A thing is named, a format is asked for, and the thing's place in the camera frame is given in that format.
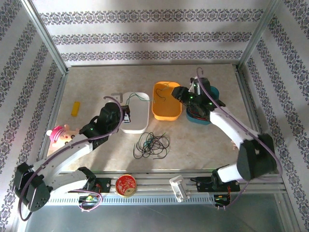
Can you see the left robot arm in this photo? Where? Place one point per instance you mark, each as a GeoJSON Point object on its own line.
{"type": "Point", "coordinates": [60, 154]}

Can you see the teal plastic bin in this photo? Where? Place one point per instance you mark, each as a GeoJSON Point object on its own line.
{"type": "Point", "coordinates": [214, 93]}

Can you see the orange plastic bin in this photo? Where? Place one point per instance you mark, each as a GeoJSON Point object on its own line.
{"type": "Point", "coordinates": [166, 111]}

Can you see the white plastic bin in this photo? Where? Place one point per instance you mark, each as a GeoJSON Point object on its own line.
{"type": "Point", "coordinates": [138, 116]}

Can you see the small yellow block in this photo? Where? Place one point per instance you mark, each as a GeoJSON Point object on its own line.
{"type": "Point", "coordinates": [75, 108]}

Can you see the pink plush toy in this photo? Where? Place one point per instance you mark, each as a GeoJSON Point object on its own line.
{"type": "Point", "coordinates": [59, 134]}

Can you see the small pink figurine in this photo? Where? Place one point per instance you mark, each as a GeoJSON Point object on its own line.
{"type": "Point", "coordinates": [234, 146]}

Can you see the red round tin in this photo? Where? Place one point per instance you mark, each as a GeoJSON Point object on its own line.
{"type": "Point", "coordinates": [125, 186]}

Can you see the slotted metal strip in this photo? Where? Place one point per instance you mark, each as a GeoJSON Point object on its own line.
{"type": "Point", "coordinates": [144, 200]}

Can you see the aluminium table side rail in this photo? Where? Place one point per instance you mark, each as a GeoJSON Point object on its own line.
{"type": "Point", "coordinates": [55, 106]}
{"type": "Point", "coordinates": [247, 96]}

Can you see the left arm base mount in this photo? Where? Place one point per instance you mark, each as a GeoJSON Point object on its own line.
{"type": "Point", "coordinates": [106, 184]}

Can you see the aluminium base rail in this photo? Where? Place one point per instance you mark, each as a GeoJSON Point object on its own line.
{"type": "Point", "coordinates": [154, 183]}

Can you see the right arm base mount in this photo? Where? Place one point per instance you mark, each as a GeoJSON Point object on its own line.
{"type": "Point", "coordinates": [202, 184]}

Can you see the white plastic bracket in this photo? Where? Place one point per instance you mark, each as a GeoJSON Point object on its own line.
{"type": "Point", "coordinates": [179, 188]}

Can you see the aluminium frame post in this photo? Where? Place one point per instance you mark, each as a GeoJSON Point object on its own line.
{"type": "Point", "coordinates": [44, 36]}
{"type": "Point", "coordinates": [259, 31]}

